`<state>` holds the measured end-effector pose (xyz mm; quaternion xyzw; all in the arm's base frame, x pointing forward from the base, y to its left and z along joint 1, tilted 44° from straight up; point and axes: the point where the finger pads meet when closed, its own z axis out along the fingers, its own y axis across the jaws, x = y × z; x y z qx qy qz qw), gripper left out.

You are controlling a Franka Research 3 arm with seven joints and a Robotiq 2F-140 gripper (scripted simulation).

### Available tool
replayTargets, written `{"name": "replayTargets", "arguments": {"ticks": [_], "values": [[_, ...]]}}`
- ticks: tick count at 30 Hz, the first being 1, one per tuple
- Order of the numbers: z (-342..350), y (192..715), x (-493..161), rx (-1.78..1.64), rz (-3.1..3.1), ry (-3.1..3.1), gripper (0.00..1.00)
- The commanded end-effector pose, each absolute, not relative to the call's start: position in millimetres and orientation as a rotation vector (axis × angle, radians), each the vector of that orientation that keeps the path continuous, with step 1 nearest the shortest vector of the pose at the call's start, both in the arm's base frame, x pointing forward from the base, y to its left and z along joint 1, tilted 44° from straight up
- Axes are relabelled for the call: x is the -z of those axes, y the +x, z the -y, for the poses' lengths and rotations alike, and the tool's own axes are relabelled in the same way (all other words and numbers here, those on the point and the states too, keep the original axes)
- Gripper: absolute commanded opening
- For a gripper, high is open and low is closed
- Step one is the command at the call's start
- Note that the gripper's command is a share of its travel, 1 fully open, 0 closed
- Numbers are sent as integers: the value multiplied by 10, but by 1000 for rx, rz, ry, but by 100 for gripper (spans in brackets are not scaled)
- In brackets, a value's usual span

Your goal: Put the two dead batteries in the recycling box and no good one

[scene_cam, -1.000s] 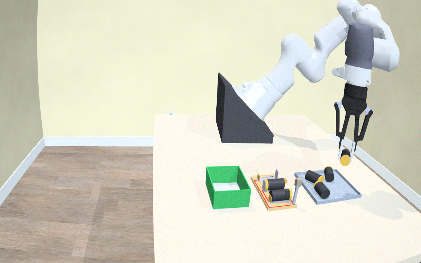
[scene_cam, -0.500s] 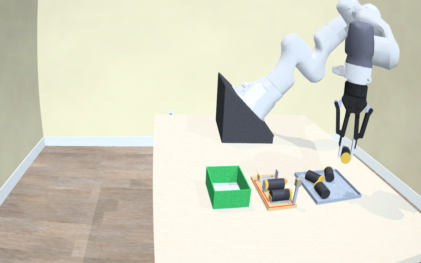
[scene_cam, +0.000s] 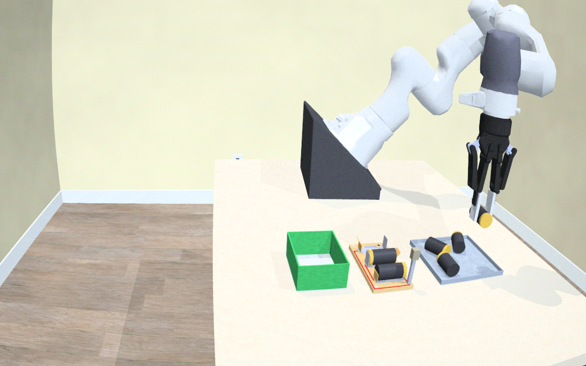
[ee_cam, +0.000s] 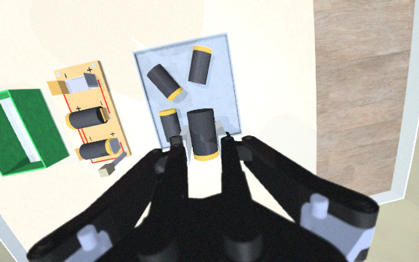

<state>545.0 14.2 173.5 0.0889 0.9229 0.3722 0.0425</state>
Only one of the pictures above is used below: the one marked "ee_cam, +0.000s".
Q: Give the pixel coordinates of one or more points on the green open-top box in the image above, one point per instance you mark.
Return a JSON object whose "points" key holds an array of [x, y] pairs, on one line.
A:
{"points": [[32, 134]]}

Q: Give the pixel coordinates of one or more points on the light blue tray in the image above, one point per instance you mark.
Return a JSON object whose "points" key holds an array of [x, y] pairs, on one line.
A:
{"points": [[219, 92]]}

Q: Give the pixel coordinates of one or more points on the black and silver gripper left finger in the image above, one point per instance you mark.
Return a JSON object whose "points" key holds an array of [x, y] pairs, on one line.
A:
{"points": [[88, 235]]}

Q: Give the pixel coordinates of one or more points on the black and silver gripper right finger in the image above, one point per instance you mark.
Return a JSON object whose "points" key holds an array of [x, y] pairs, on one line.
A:
{"points": [[342, 216]]}

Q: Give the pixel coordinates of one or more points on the black battery with yellow end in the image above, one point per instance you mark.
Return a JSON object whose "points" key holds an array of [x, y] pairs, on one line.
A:
{"points": [[85, 118], [170, 123], [95, 149], [201, 124], [164, 82], [200, 63]]}

